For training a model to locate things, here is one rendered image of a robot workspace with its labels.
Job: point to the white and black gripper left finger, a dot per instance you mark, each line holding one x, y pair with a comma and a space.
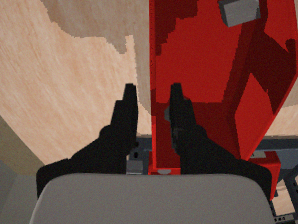
103, 154

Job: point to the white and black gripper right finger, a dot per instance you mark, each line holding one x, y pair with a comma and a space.
199, 154

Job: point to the grey block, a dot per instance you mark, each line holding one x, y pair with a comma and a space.
166, 114
236, 12

